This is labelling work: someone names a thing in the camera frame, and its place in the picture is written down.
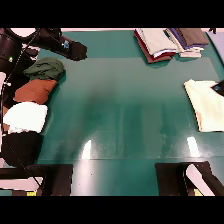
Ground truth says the rust brown garment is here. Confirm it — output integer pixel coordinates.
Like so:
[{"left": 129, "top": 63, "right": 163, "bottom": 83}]
[{"left": 13, "top": 78, "right": 58, "bottom": 105}]

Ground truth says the white garment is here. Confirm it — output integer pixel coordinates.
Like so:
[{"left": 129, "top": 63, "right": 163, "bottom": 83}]
[{"left": 2, "top": 101, "right": 49, "bottom": 134}]

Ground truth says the navy folded garment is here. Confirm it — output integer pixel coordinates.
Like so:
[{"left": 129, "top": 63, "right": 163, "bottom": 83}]
[{"left": 169, "top": 28, "right": 194, "bottom": 52}]

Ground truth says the dark red folded garment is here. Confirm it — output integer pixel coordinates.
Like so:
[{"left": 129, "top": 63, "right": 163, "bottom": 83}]
[{"left": 134, "top": 29, "right": 176, "bottom": 64}]

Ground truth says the cream T-shirt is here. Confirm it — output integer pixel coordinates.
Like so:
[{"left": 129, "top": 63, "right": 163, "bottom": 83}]
[{"left": 183, "top": 78, "right": 224, "bottom": 133}]

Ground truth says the dark green garment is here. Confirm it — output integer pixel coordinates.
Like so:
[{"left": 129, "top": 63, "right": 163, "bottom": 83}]
[{"left": 23, "top": 57, "right": 65, "bottom": 81}]

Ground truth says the dark grey folded garment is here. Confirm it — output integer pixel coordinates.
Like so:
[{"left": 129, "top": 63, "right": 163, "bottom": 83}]
[{"left": 178, "top": 28, "right": 210, "bottom": 48}]

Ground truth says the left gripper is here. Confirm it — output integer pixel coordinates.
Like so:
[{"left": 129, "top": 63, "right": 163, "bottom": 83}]
[{"left": 68, "top": 41, "right": 89, "bottom": 62}]

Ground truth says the black garment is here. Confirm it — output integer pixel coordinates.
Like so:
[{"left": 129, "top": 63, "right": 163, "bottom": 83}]
[{"left": 1, "top": 130, "right": 44, "bottom": 168}]

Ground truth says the grey-green folded garment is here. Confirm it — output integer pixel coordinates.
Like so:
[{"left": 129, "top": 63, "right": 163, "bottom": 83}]
[{"left": 139, "top": 28, "right": 178, "bottom": 56}]

